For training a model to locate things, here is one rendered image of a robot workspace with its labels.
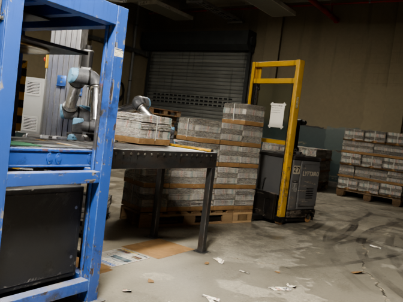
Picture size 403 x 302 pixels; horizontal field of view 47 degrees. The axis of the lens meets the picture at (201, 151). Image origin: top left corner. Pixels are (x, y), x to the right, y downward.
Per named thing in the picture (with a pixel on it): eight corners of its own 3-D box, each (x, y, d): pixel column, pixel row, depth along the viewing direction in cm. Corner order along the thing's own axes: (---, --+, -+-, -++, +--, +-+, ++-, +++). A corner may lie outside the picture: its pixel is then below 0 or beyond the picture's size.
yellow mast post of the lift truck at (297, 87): (273, 215, 520) (294, 59, 511) (279, 214, 526) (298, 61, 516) (279, 217, 513) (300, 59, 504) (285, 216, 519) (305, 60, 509)
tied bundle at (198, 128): (175, 139, 484) (178, 117, 483) (198, 141, 501) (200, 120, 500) (196, 142, 454) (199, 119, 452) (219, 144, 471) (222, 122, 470)
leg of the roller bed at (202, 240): (200, 250, 373) (210, 166, 369) (205, 251, 369) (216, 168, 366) (196, 251, 368) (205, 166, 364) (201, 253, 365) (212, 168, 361)
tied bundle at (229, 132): (198, 141, 502) (200, 120, 501) (218, 142, 520) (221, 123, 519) (219, 144, 472) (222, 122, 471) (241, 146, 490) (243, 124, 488)
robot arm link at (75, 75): (77, 123, 375) (91, 78, 335) (57, 121, 369) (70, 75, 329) (76, 112, 382) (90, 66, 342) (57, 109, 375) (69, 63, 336)
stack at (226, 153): (118, 218, 453) (128, 134, 448) (210, 215, 525) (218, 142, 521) (138, 227, 422) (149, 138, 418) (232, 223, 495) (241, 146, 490)
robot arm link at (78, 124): (87, 118, 334) (86, 133, 335) (72, 117, 330) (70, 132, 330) (89, 119, 327) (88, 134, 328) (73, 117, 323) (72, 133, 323)
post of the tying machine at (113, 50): (87, 295, 252) (118, 10, 243) (98, 300, 247) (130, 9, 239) (74, 299, 244) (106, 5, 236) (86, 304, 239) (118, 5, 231)
